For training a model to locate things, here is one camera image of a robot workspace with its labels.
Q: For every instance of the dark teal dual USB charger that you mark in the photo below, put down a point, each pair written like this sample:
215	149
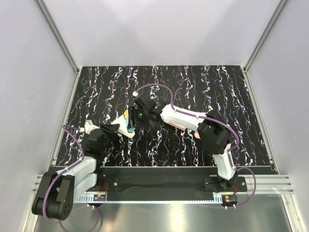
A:
131	130

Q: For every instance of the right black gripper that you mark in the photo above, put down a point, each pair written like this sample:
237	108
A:
132	112

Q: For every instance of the yellow USB charger plug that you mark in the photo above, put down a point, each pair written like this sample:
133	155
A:
126	114

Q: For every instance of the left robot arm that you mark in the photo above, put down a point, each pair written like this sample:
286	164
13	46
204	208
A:
58	190

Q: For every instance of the pink power strip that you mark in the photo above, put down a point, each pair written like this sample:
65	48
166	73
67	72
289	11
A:
178	126

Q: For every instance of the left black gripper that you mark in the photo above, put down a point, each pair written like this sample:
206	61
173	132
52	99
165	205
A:
111	130

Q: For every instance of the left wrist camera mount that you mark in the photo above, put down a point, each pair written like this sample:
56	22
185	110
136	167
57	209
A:
88	127

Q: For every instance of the white triangular socket adapter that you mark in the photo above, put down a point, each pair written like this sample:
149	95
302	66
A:
123	127

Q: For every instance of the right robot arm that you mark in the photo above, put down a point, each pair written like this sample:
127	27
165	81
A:
215	136

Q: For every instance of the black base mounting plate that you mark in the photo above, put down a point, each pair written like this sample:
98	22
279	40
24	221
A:
163	184

